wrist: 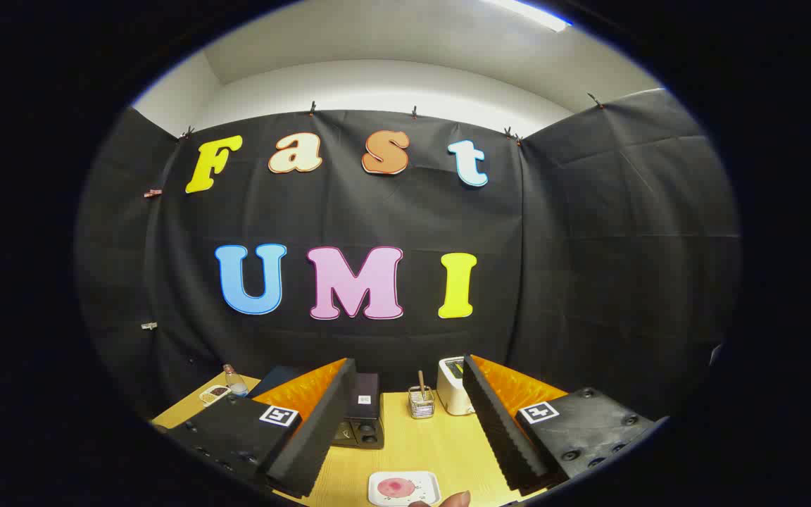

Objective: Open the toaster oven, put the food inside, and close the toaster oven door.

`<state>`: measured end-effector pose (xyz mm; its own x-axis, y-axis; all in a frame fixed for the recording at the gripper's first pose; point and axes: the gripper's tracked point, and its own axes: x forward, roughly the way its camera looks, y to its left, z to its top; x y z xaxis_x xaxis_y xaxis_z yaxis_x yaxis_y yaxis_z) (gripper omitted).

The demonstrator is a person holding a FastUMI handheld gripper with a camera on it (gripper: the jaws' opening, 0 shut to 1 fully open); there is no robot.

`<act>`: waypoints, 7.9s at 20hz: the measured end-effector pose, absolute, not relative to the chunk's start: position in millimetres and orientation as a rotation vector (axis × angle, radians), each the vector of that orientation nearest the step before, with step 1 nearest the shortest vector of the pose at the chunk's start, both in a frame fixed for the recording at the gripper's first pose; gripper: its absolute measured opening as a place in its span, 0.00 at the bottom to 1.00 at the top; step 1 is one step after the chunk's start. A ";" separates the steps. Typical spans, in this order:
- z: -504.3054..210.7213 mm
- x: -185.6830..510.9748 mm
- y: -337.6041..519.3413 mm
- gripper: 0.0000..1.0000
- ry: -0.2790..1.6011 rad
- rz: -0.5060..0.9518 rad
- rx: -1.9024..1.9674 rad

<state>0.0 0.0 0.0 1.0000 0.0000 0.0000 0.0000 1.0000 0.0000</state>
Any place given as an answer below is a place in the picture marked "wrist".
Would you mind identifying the clear plastic water bottle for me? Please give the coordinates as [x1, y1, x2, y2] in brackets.
[222, 364, 249, 396]

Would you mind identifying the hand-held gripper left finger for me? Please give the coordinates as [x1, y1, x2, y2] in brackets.
[165, 358, 358, 499]

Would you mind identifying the black toaster oven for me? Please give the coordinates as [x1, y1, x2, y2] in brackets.
[332, 373, 385, 450]

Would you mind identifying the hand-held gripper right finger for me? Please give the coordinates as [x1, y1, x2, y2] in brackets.
[462, 354, 660, 496]

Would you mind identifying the metal wire basket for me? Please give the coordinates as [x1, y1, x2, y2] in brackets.
[408, 386, 436, 420]

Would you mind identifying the pink ham slice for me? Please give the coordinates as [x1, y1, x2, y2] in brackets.
[377, 477, 417, 499]

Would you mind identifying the white bread toaster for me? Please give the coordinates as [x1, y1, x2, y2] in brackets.
[437, 356, 477, 416]

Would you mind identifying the white square plate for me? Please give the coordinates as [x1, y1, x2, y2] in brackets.
[367, 470, 442, 507]

